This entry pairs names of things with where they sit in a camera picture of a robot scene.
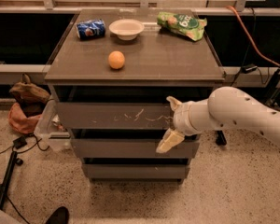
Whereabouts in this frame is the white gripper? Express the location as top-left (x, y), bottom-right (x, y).
top-left (156, 96), bottom-right (197, 153)

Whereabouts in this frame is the grey top drawer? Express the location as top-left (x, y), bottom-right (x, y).
top-left (57, 102), bottom-right (174, 130)

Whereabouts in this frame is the grey drawer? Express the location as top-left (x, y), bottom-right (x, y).
top-left (71, 139), bottom-right (199, 158)
top-left (57, 102), bottom-right (174, 130)
top-left (82, 164), bottom-right (189, 179)

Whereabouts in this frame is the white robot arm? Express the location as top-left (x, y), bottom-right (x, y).
top-left (156, 87), bottom-right (280, 153)

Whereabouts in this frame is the grey bottom drawer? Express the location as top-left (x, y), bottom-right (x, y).
top-left (82, 164), bottom-right (189, 179)

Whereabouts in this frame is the grey drawer cabinet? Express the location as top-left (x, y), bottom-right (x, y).
top-left (44, 8), bottom-right (226, 185)

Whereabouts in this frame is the grey middle drawer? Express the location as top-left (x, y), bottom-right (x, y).
top-left (71, 139), bottom-right (199, 158)

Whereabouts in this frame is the black table leg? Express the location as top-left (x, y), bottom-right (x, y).
top-left (216, 131), bottom-right (227, 146)

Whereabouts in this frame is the orange fruit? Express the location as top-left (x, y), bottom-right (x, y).
top-left (108, 51), bottom-right (125, 69)

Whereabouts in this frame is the green chip bag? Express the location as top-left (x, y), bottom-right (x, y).
top-left (157, 12), bottom-right (207, 41)

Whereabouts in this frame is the white bowl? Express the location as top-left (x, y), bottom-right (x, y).
top-left (109, 19), bottom-right (145, 41)

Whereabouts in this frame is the blue soda can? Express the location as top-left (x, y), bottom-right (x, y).
top-left (76, 19), bottom-right (105, 40)

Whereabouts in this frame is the brown cloth bag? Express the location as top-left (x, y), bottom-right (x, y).
top-left (9, 74), bottom-right (50, 117)

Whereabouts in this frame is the black shoe tip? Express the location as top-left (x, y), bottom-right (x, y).
top-left (46, 206), bottom-right (69, 224)

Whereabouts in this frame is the black power adapter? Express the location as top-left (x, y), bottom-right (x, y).
top-left (13, 136), bottom-right (27, 149)

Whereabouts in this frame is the orange cloth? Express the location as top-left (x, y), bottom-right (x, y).
top-left (7, 103), bottom-right (41, 134)

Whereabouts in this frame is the black floor stand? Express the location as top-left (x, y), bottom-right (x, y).
top-left (0, 151), bottom-right (20, 210)

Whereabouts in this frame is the black wall adapter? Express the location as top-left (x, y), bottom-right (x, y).
top-left (241, 63), bottom-right (258, 74)

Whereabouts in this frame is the orange cable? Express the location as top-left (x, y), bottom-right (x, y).
top-left (226, 5), bottom-right (280, 68)

